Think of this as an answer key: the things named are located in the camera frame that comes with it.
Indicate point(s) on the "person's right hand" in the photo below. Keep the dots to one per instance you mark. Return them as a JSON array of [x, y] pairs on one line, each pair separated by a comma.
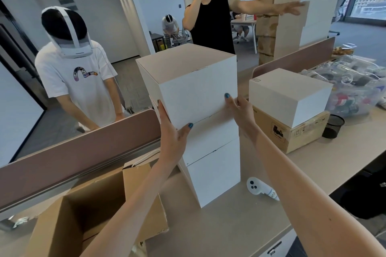
[[247, 121]]

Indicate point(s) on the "person's left hand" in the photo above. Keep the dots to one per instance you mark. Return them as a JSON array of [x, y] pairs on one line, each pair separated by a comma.
[[172, 145]]

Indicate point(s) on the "person's left forearm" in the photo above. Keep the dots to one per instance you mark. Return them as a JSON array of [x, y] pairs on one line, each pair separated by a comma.
[[126, 217]]

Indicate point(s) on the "person's right forearm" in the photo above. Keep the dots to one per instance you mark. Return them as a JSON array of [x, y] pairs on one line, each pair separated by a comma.
[[301, 199]]

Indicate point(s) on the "white handheld controller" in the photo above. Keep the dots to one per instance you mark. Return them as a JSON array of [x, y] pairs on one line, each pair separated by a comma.
[[253, 186]]

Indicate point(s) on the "mauve desk divider panel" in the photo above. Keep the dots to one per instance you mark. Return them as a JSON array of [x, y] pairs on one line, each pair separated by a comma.
[[301, 58], [75, 151]]

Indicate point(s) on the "black mesh pen cup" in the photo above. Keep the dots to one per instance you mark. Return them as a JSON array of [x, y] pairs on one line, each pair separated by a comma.
[[333, 128]]

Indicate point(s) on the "white background desk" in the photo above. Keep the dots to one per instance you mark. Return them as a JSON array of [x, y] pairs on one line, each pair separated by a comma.
[[241, 21]]

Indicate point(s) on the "dark background desk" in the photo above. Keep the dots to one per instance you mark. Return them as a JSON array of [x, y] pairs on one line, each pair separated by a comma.
[[156, 36]]

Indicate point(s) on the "clear snack packet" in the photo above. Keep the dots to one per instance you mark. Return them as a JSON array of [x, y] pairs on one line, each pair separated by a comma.
[[342, 50]]

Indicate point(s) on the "white VR headset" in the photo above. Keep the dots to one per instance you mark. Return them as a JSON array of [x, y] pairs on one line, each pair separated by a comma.
[[75, 50]]

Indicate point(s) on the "grey office chair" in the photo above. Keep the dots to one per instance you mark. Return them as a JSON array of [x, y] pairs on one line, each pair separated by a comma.
[[339, 9]]

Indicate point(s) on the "small white crumpled wrapper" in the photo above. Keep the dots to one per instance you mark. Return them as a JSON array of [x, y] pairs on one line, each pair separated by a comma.
[[21, 222]]

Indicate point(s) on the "black door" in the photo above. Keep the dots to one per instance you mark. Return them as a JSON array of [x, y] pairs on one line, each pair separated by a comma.
[[18, 43]]

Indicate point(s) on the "grey wall vent panel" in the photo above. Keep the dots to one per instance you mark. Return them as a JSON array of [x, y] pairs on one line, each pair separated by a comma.
[[65, 0]]

